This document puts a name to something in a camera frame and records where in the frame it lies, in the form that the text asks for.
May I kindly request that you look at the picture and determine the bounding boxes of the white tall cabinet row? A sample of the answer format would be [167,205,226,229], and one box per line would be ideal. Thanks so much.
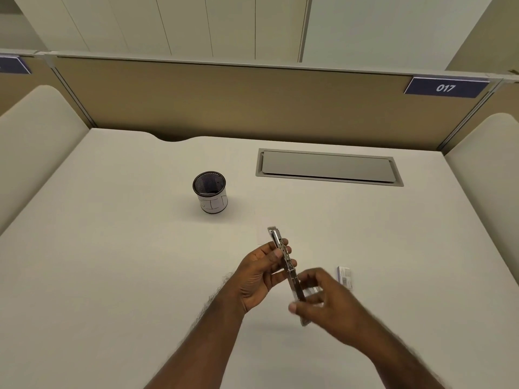
[0,0,313,63]

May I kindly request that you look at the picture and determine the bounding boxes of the small box of staples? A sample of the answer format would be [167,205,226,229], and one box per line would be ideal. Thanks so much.
[335,266,354,289]

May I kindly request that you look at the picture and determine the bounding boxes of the person's left hand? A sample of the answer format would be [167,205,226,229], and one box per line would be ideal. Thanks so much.
[233,238,299,317]

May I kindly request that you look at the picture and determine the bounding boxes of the blue number sign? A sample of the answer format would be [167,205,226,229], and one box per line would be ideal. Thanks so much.
[403,76,491,99]
[0,56,32,76]

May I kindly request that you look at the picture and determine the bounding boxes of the white metal stapler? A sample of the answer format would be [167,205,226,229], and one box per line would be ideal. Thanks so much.
[267,226,314,327]

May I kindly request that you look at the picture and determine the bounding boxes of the person's right hand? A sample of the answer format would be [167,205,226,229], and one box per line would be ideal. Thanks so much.
[288,267,378,348]

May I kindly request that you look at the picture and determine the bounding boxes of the black mesh pen holder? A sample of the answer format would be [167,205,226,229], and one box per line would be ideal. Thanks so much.
[192,171,229,215]

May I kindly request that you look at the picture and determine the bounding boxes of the grey desk cable hatch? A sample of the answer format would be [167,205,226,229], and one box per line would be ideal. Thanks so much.
[255,148,404,187]

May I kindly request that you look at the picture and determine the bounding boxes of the person's left forearm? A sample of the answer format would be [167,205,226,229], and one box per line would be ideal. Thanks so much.
[144,295,248,389]

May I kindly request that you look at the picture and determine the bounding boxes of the long beige partition panel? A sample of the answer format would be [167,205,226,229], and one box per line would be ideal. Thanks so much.
[44,52,503,152]

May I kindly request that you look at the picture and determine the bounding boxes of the beige side partition panel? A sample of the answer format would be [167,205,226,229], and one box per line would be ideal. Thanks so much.
[440,78,519,155]
[0,50,94,128]

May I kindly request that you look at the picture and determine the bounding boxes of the white curved desk divider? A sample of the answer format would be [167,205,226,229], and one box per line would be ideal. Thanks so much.
[0,84,91,236]
[444,113,519,286]

